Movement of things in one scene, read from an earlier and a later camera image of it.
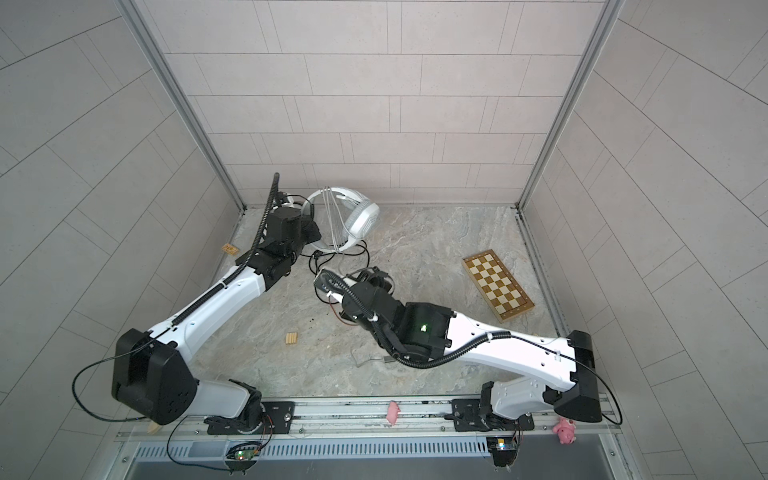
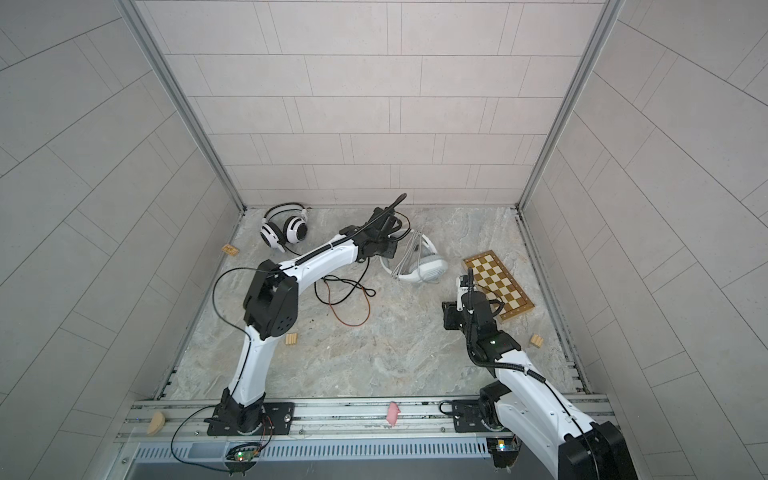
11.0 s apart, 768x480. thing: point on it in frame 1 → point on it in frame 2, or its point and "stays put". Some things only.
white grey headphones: (363, 216) → (416, 259)
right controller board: (503, 449) stays put
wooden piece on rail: (153, 428) stays put
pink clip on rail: (392, 413) stays put
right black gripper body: (354, 316) → (455, 319)
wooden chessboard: (505, 296) stays put
